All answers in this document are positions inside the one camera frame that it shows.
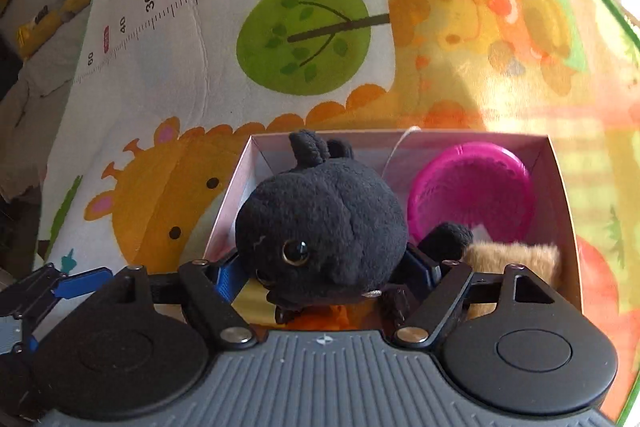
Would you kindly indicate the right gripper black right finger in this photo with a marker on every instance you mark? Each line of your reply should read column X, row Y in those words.
column 419, row 273

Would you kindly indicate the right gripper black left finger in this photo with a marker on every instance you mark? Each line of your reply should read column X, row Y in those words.
column 233, row 272

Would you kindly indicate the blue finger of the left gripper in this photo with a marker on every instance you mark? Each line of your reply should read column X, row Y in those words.
column 72, row 286

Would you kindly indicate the black plush cat toy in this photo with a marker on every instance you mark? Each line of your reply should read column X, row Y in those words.
column 328, row 232

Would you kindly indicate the pink plastic basket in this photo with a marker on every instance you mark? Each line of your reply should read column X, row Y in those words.
column 475, row 184

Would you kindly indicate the pink cardboard box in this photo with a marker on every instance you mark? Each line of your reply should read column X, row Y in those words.
column 398, row 156

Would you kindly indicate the orange plastic pumpkin toy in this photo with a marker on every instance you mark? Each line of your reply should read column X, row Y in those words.
column 337, row 318

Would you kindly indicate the colourful children's play mat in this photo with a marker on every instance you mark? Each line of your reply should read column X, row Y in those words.
column 165, row 94

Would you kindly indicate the yellow plush toy pillow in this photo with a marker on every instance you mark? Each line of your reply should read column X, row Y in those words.
column 31, row 36

